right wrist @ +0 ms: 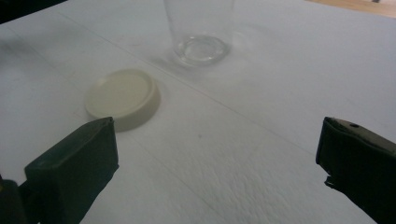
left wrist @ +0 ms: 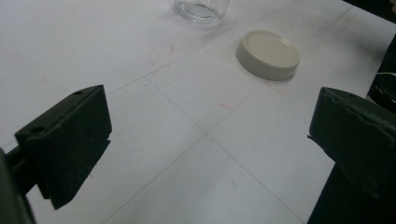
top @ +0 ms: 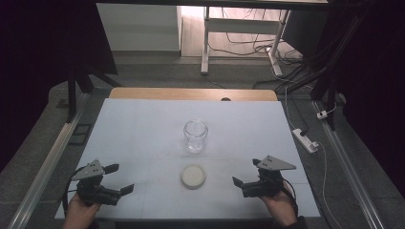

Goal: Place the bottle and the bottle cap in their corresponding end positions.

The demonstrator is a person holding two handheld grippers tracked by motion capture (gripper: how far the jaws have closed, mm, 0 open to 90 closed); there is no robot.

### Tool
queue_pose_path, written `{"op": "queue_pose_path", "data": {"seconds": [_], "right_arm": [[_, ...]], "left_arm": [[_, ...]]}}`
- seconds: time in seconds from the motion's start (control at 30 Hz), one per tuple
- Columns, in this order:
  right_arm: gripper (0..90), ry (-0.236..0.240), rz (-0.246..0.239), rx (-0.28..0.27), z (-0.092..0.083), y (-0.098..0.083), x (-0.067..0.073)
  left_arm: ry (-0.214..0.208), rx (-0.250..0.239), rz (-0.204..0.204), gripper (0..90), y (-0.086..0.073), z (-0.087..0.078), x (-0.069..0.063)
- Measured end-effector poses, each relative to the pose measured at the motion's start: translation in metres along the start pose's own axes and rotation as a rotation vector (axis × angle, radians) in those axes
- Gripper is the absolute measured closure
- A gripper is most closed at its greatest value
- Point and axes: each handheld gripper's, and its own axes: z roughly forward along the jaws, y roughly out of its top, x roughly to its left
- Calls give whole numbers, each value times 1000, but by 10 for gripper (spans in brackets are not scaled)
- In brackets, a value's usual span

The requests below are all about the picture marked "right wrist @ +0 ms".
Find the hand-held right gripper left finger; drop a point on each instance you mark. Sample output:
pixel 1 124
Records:
pixel 74 168

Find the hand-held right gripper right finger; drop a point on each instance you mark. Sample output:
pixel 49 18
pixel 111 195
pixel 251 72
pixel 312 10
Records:
pixel 361 165

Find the cream jar lid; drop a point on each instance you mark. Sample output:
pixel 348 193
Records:
pixel 123 98

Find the clear glass jar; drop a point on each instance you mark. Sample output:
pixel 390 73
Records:
pixel 200 40

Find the wooden table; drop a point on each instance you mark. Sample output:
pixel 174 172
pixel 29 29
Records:
pixel 364 6

